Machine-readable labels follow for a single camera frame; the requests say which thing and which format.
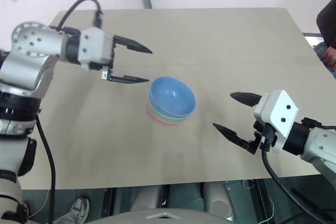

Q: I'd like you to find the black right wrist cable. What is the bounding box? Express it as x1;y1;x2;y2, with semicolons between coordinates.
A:
260;124;336;220

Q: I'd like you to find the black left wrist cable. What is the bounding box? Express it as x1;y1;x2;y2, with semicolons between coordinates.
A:
49;0;104;35

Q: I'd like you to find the bystander bare hand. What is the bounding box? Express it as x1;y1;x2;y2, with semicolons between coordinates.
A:
323;46;336;69

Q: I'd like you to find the grey sneaker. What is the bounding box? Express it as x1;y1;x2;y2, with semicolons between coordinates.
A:
68;197;91;222

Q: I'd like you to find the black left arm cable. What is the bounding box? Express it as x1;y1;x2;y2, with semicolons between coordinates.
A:
35;115;57;224

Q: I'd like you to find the grey robot torso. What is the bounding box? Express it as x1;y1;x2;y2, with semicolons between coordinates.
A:
88;207;229;224

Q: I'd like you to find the pink plastic bowl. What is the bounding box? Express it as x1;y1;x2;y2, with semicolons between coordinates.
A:
145;102;194;125

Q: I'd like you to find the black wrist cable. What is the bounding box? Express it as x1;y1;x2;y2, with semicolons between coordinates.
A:
260;124;336;220
49;0;104;35

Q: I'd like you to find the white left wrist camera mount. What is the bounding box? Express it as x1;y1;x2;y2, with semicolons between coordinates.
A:
78;26;114;71

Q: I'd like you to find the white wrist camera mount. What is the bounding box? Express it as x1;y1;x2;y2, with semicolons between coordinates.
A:
78;26;114;71
253;90;300;154

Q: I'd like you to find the silver rounded robot leg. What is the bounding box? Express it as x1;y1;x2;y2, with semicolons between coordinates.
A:
204;181;233;221
130;186;169;212

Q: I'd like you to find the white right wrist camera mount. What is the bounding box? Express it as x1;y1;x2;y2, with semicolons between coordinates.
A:
253;90;300;154

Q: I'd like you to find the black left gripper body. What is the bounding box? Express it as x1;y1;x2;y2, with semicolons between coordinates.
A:
84;35;117;81

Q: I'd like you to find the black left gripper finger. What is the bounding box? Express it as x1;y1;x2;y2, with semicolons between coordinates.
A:
109;70;151;84
113;35;153;55

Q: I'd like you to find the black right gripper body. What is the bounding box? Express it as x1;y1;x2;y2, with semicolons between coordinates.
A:
247;121;278;155

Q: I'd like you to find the blue plastic bowl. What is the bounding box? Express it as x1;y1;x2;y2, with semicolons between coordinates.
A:
148;76;197;118

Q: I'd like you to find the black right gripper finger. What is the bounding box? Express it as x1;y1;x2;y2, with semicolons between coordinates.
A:
229;91;264;108
213;122;257;154

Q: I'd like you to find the thin white wire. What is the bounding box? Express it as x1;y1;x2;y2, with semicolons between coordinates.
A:
242;179;256;190

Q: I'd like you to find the person in dark jacket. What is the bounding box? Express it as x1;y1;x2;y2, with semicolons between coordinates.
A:
313;0;336;79

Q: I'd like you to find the green plastic bowl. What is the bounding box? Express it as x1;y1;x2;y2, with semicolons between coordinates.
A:
146;94;196;121

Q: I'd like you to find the computer screen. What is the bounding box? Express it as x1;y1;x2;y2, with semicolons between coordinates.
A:
302;33;326;48

